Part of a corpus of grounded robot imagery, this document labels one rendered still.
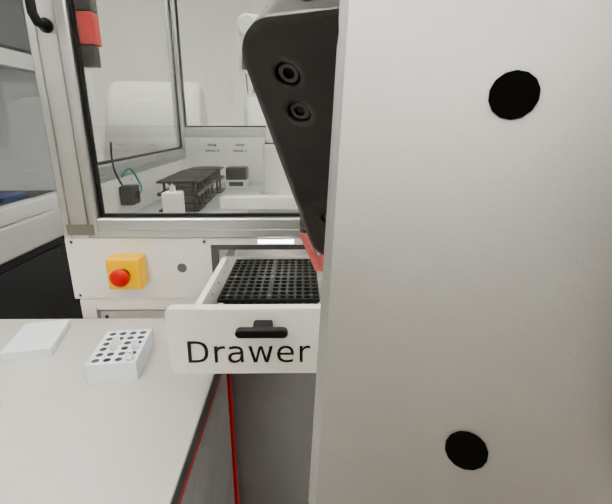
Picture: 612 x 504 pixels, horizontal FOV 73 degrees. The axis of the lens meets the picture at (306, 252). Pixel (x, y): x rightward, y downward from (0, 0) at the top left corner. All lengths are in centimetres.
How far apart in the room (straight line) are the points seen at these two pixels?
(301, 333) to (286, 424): 57
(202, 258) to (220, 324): 35
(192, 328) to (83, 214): 47
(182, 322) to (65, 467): 23
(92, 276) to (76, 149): 28
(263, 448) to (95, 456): 63
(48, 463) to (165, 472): 16
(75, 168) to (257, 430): 77
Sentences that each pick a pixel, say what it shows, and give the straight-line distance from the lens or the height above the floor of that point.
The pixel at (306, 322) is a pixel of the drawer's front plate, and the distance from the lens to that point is 62.
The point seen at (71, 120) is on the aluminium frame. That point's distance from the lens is 101.
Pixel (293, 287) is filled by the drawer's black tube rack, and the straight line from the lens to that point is 76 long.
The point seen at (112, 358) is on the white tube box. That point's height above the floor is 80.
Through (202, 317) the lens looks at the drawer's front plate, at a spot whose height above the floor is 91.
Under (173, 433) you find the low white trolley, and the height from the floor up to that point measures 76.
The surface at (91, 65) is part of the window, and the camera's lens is 101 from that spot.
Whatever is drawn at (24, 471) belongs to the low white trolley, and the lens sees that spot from 70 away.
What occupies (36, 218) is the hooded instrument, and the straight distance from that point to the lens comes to 160.
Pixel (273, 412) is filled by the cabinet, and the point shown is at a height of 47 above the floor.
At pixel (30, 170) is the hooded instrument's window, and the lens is 163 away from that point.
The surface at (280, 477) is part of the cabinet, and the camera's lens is 130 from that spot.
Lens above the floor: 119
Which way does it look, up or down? 17 degrees down
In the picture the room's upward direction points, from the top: straight up
